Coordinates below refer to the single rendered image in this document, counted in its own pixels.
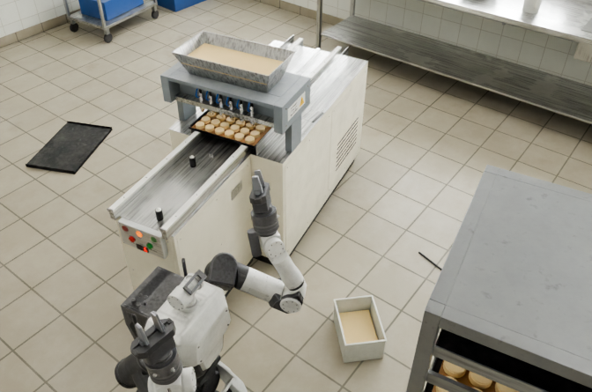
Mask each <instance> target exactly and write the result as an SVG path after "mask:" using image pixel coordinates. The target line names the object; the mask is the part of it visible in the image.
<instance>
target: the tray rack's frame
mask: <svg viewBox="0 0 592 392"><path fill-rule="evenodd" d="M430 300H434V301H436V302H439V303H441V304H443V305H445V308H444V311H443V313H442V316H441V318H440V324H439V328H441V329H444V330H447V331H449V332H452V333H454V334H457V335H458V336H461V337H465V338H467V339H469V340H471V341H474V342H476V343H479V344H482V345H484V346H487V347H489V348H492V349H494V350H496V351H500V352H502V353H505V354H506V355H509V356H511V357H514V358H516V359H519V360H522V361H524V362H527V363H529V364H531V365H533V366H537V367H540V368H542V369H544V370H546V371H549V372H551V373H554V374H557V375H559V376H562V377H564V378H567V379H568V380H571V381H575V382H577V383H580V384H582V385H584V386H587V387H589V388H592V194H589V193H586V192H583V191H579V190H577V189H571V188H568V187H565V186H561V185H558V184H555V183H552V182H548V181H543V180H540V179H537V178H534V177H530V176H527V175H524V174H518V173H515V172H512V171H508V170H506V169H502V168H500V169H499V171H498V174H497V175H496V174H491V173H487V172H483V175H482V177H481V179H480V182H479V184H478V185H477V189H476V191H475V194H474V196H473V197H472V200H471V202H470V206H469V208H468V210H467V212H466V214H465V216H464V219H463V221H462V224H461V226H460V228H459V231H458V233H457V235H456V237H455V241H454V243H453V245H452V248H451V249H450V251H449V254H448V257H447V260H446V261H445V263H444V266H443V268H442V270H441V273H440V275H439V278H438V280H437V282H436V285H435V287H434V288H433V292H432V294H431V297H430Z"/></svg>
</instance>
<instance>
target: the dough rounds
mask: <svg viewBox="0 0 592 392"><path fill-rule="evenodd" d="M229 116H230V115H224V117H223V118H222V117H221V116H220V115H219V113H218V112H214V115H211V113H210V112H208V113H207V114H206V115H205V116H204V117H202V119H201V120H199V121H198V122H197V123H196V124H195V125H194V126H192V127H191V128H194V129H199V130H202V131H206V132H209V133H212V134H215V135H218V136H222V137H226V138H230V139H232V140H235V141H239V142H242V143H245V144H250V145H253V146H255V145H256V144H257V142H258V141H259V140H260V139H261V138H262V137H263V136H264V135H265V134H266V133H267V132H268V131H269V130H270V128H271V127H268V126H265V125H262V124H259V123H255V125H254V126H251V124H250V121H247V120H245V121H244V123H241V121H240V118H237V117H234V119H233V121H231V119H230V117H229Z"/></svg>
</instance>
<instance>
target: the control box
mask: <svg viewBox="0 0 592 392"><path fill-rule="evenodd" d="M118 224H119V227H120V231H121V235H122V241H123V243H125V244H128V245H130V246H132V247H134V248H137V249H139V248H138V247H139V246H140V248H141V250H142V251H144V248H146V249H147V252H146V253H150V254H152V255H156V256H158V257H160V258H163V259H166V258H167V256H168V252H167V243H166V240H165V239H162V234H161V232H159V231H157V230H154V229H151V228H150V227H147V226H143V225H140V224H138V223H136V222H133V221H131V220H128V219H126V218H120V219H119V220H118ZM123 226H126V227H127V228H128V231H127V232H126V231H124V230H123V229H122V227H123ZM137 232H140V233H141V234H142V237H139V236H138V235H137ZM130 236H132V237H133V238H134V239H135V241H134V242H131V241H130V240H129V237H130ZM151 237H153V238H155V239H156V241H157V242H153V241H152V240H151ZM147 243H150V244H151V245H152V249H149V248H148V247H147V246H146V244H147ZM137 245H139V246H137ZM145 251H146V250H145Z"/></svg>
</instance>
